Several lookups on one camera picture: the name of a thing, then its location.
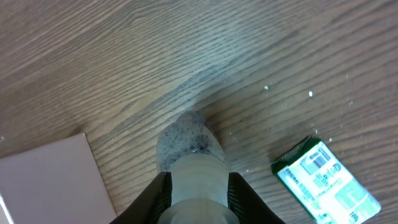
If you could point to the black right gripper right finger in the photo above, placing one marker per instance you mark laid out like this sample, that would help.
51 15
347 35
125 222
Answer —
245 203

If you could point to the clear soap bottle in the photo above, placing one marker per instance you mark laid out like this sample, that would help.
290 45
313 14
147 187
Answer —
189 150

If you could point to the green white soap box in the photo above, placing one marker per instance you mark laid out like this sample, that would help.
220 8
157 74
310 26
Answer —
328 191

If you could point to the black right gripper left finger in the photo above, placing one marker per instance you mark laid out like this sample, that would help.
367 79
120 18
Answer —
150 204

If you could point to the white cardboard box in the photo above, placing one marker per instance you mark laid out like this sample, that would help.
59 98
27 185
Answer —
57 183

